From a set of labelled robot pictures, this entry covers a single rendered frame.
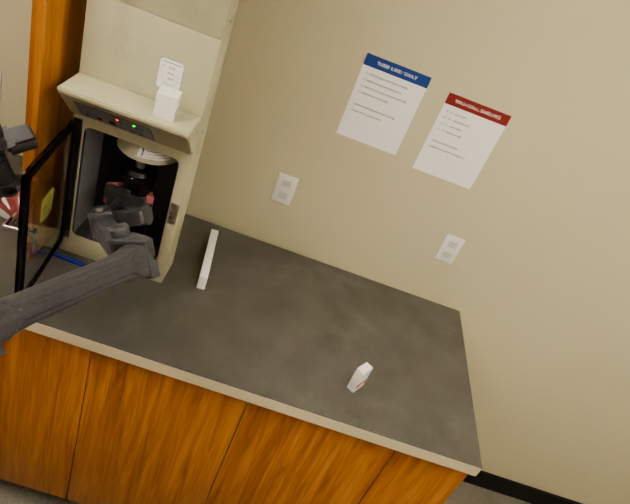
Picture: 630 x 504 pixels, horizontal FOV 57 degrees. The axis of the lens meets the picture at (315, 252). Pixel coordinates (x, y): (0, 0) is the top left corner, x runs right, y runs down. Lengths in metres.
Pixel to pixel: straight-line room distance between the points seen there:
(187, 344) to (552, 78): 1.32
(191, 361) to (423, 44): 1.13
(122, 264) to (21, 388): 0.93
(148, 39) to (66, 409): 1.10
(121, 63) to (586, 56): 1.29
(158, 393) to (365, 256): 0.90
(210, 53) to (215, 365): 0.81
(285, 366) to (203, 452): 0.39
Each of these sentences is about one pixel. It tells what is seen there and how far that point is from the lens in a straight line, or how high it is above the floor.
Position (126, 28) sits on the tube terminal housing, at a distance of 1.53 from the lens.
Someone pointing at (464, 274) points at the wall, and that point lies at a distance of 2.23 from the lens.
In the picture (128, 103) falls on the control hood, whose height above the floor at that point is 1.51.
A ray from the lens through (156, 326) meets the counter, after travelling 1.72.
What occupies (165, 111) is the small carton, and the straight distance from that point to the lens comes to 1.47.
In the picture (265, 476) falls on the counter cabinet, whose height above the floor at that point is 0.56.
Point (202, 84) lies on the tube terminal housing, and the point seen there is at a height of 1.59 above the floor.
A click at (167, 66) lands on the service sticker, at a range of 1.52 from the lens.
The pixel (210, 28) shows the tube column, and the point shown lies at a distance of 1.47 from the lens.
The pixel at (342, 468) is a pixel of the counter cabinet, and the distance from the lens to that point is 1.87.
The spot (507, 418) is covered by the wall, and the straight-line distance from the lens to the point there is 2.78.
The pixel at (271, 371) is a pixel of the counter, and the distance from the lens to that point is 1.70.
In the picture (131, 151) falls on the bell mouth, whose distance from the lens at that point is 1.67.
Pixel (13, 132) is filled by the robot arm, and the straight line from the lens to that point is 1.51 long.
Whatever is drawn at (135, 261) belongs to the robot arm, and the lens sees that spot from 1.12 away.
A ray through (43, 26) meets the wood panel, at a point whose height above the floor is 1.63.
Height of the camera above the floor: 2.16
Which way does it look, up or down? 34 degrees down
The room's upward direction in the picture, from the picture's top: 23 degrees clockwise
